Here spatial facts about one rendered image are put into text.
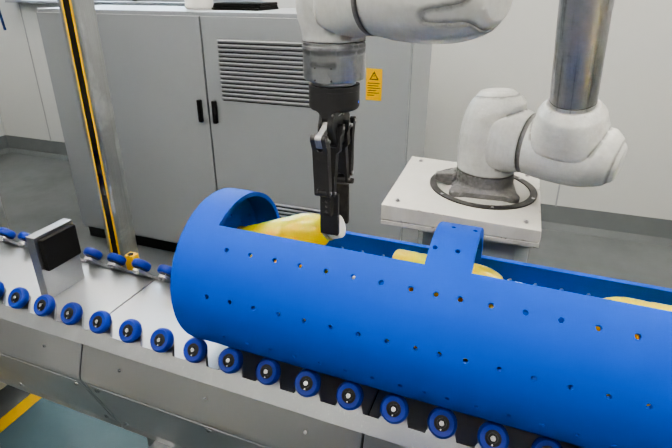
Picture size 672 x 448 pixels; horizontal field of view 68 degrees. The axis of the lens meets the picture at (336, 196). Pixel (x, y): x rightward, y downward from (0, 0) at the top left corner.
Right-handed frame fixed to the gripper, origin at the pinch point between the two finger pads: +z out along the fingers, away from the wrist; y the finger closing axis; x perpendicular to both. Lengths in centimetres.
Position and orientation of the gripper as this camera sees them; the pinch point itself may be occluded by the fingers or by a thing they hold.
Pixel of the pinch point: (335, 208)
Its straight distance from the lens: 80.8
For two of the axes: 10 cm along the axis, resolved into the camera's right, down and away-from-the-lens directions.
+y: -3.6, 3.7, -8.6
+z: 0.1, 9.2, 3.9
